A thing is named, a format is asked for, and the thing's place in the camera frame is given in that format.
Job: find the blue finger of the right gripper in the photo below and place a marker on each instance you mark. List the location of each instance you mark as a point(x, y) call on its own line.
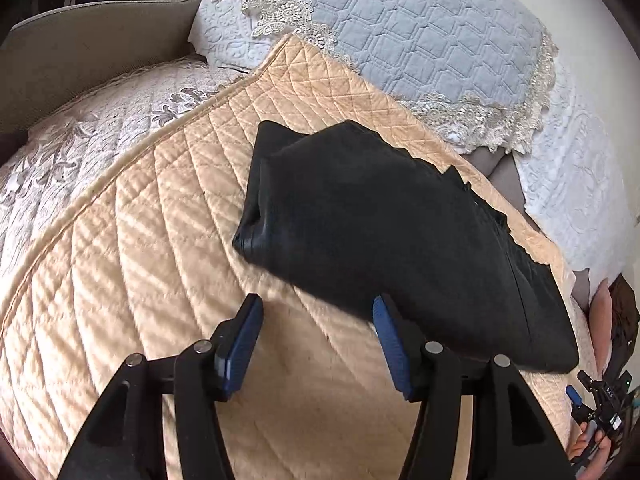
point(574, 396)

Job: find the peach quilted bedspread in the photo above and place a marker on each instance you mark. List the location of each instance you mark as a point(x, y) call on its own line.
point(142, 262)

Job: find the white lace bed cover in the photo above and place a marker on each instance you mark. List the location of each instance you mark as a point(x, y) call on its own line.
point(66, 151)

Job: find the light blue quilted pillow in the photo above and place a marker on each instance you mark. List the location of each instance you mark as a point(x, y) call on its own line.
point(477, 72)

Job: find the pink pillow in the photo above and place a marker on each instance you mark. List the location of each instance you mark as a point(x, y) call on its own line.
point(600, 325)

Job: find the white embossed pillow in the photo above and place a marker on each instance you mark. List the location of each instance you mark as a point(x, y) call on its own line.
point(573, 185)

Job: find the dark clothes pile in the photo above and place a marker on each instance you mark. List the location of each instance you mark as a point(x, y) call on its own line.
point(625, 326)

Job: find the black leather jacket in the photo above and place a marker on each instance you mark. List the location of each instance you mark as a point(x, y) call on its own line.
point(346, 217)

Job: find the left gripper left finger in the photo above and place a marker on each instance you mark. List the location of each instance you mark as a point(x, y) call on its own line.
point(235, 341)

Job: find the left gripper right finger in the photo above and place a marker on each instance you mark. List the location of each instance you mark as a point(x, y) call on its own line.
point(402, 342)

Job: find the grey bed headboard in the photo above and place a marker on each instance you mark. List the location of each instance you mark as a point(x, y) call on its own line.
point(52, 57)

